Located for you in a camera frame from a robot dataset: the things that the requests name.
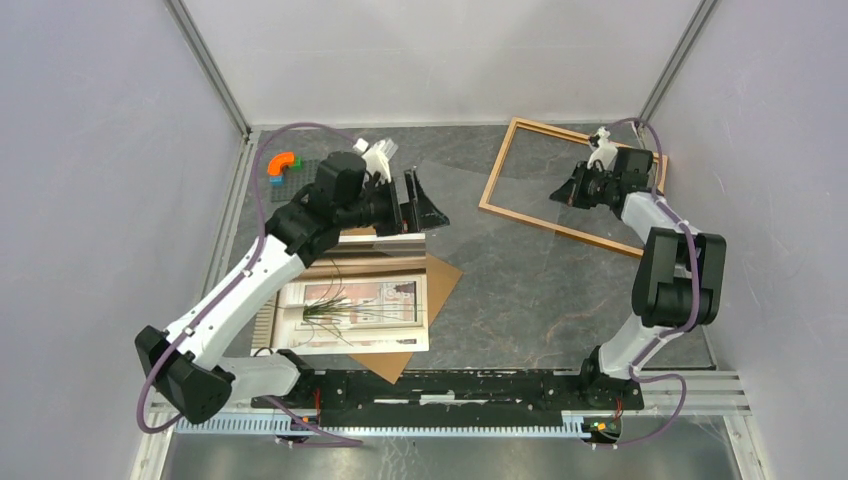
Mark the aluminium corner post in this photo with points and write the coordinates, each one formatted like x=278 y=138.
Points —
x=674 y=64
x=189 y=30

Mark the grey lego baseplate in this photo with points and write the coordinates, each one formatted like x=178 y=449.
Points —
x=294 y=180

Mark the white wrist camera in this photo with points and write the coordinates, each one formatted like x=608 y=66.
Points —
x=377 y=157
x=604 y=151

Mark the glossy printed photo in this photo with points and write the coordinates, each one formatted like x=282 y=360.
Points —
x=366 y=295

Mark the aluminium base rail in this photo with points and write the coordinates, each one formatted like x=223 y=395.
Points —
x=686 y=393

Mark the left aluminium corner post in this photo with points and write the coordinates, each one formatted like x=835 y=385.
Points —
x=189 y=30

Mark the orange curved toy block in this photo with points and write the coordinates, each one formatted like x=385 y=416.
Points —
x=280 y=163

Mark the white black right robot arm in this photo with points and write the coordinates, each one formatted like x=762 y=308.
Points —
x=678 y=281

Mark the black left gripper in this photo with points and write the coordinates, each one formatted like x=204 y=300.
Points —
x=425 y=214

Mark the right aluminium corner post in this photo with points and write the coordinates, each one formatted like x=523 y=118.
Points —
x=674 y=64

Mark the brown cardboard backing board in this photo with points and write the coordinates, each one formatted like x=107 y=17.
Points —
x=442 y=278

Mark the wooden picture frame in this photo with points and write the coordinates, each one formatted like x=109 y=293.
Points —
x=644 y=174

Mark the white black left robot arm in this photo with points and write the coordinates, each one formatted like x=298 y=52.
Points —
x=186 y=362

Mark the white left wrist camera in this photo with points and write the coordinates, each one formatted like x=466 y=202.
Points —
x=377 y=157

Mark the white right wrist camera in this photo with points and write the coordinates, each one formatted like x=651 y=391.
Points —
x=604 y=151

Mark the clear acrylic sheet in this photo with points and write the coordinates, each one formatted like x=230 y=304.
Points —
x=516 y=183

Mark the white slotted cable duct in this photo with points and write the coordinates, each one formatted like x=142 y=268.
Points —
x=279 y=424

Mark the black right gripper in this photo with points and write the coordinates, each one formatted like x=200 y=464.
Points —
x=570 y=192

